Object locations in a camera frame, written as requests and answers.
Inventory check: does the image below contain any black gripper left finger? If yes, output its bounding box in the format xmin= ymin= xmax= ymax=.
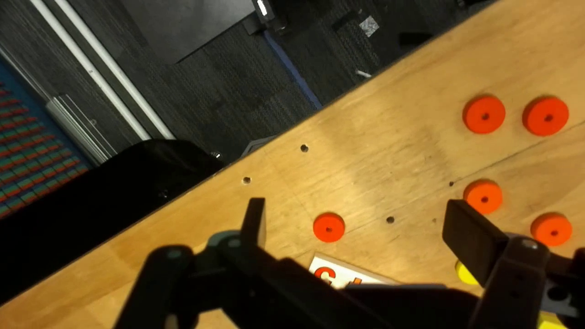
xmin=113 ymin=196 xmax=391 ymax=329

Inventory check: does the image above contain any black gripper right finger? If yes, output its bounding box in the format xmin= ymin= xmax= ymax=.
xmin=440 ymin=200 xmax=585 ymax=329

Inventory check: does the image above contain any yellow disc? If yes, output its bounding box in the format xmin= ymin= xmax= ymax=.
xmin=453 ymin=260 xmax=482 ymax=290
xmin=535 ymin=310 xmax=568 ymax=329

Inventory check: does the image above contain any orange disc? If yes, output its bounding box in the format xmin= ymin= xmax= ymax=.
xmin=521 ymin=96 xmax=570 ymax=138
xmin=460 ymin=94 xmax=508 ymax=136
xmin=462 ymin=178 xmax=504 ymax=216
xmin=528 ymin=211 xmax=574 ymax=249

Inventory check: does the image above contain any red disc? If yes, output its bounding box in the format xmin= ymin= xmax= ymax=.
xmin=310 ymin=211 xmax=347 ymax=246

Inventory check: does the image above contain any white floor pipe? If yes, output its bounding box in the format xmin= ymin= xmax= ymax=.
xmin=27 ymin=0 xmax=153 ymax=143
xmin=53 ymin=0 xmax=177 ymax=141

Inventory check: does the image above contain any colourful striped wall panel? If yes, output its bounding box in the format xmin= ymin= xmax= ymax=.
xmin=0 ymin=57 xmax=93 ymax=222

